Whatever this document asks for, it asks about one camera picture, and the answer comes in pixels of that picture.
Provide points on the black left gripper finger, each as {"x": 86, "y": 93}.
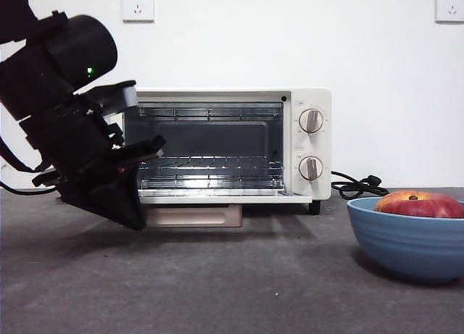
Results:
{"x": 132, "y": 196}
{"x": 98, "y": 200}

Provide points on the blue ribbed bowl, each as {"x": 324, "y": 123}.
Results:
{"x": 409, "y": 247}

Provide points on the red apple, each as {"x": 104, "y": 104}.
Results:
{"x": 420, "y": 205}

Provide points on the beige oven knob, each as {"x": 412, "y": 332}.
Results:
{"x": 311, "y": 168}
{"x": 311, "y": 121}

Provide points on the white Toshiba toaster oven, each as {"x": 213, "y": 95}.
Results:
{"x": 311, "y": 95}

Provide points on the white wall socket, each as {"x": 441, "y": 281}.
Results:
{"x": 451, "y": 6}
{"x": 138, "y": 5}

